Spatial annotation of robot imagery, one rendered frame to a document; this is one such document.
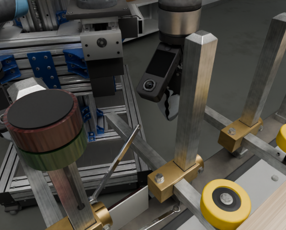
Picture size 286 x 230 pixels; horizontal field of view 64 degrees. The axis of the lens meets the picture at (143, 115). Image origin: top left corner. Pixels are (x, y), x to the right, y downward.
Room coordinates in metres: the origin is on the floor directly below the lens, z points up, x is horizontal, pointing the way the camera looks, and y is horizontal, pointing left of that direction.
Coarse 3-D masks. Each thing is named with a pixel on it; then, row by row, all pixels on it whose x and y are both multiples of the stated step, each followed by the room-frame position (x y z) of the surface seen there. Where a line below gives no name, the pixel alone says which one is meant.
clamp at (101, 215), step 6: (90, 204) 0.22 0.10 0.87; (96, 204) 0.23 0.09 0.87; (102, 204) 0.22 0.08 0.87; (96, 210) 0.21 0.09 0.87; (102, 210) 0.21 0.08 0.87; (66, 216) 0.20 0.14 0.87; (96, 216) 0.20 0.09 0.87; (102, 216) 0.20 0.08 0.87; (108, 216) 0.20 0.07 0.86; (60, 222) 0.19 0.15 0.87; (66, 222) 0.19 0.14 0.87; (96, 222) 0.19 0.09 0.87; (102, 222) 0.19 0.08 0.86; (108, 222) 0.20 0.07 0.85; (48, 228) 0.18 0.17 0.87; (54, 228) 0.18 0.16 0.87; (60, 228) 0.18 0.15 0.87; (66, 228) 0.18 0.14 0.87; (72, 228) 0.18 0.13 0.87; (90, 228) 0.18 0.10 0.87; (96, 228) 0.18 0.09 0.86; (102, 228) 0.19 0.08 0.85; (108, 228) 0.19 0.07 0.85
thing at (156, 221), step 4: (168, 212) 0.29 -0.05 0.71; (172, 212) 0.29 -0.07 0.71; (176, 212) 0.29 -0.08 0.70; (160, 216) 0.28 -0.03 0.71; (164, 216) 0.28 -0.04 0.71; (168, 216) 0.28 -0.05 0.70; (156, 220) 0.27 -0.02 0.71; (160, 220) 0.27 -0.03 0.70; (148, 224) 0.26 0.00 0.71; (152, 224) 0.26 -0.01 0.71; (140, 228) 0.25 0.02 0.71; (144, 228) 0.25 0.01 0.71; (148, 228) 0.25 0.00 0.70
